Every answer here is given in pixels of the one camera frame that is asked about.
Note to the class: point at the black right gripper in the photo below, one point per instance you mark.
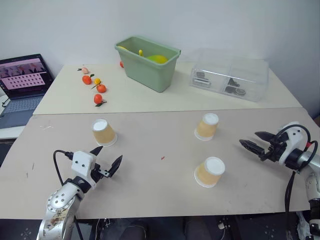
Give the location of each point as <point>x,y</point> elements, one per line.
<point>275,150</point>

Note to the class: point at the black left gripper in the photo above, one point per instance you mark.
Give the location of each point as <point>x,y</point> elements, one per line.
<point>98,173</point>

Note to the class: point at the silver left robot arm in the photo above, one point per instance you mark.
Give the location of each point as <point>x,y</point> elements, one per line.
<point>58,201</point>

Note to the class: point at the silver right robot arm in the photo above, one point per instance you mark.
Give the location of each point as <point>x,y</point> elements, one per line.
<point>313,186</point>

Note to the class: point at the tan ribbed paper cup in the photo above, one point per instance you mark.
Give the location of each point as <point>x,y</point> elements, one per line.
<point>103,136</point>
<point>209,173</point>
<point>207,129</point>

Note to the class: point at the round dark item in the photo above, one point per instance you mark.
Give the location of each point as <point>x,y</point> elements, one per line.
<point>241,92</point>

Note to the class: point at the orange toy tangerine with leaf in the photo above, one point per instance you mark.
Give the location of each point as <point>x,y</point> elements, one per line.
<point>86,79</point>
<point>98,99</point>
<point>101,88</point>

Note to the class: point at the black angular item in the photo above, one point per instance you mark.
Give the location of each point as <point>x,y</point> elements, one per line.
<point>233,82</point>

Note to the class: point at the clear plastic drawer organizer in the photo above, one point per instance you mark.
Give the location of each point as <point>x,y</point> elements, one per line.
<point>247,72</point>

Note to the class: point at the small yellow toy fruit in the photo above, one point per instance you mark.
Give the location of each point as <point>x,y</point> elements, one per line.
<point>97,81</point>

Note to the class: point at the silver black flat item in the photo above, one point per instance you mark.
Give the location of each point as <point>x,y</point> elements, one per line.
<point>202,81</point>

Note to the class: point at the small black item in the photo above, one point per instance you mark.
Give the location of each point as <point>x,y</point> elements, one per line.
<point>200,74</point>

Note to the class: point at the pink toy peach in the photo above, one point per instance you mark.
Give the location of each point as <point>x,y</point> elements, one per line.
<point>85,70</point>

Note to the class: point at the small white plug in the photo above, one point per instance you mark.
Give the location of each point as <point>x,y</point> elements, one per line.
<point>221,226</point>

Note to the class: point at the orange toy fruit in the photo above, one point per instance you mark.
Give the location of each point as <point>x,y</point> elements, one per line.
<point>121,64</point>

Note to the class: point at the green plastic bin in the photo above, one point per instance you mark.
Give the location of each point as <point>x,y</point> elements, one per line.
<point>147,72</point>

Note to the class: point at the white side desk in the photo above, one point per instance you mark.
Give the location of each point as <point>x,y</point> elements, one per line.
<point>10,131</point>

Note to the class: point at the small yellow toy fruit stem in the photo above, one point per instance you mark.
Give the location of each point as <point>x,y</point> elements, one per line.
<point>140,52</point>

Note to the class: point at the yellow-green toy mango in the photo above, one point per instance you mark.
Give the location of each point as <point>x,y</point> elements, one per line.
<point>157,59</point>

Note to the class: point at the yellow toy banana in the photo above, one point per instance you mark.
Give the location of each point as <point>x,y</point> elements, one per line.
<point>122,47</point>

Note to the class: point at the grey laptop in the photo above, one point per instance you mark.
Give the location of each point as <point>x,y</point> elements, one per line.
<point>22,80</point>

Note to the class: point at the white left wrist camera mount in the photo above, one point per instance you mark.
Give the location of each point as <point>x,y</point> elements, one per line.
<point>82,163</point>

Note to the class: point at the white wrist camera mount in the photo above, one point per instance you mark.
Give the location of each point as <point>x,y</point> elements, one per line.
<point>82,163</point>
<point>295,136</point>

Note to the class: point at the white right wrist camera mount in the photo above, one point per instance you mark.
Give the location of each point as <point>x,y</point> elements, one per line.
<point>295,136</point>

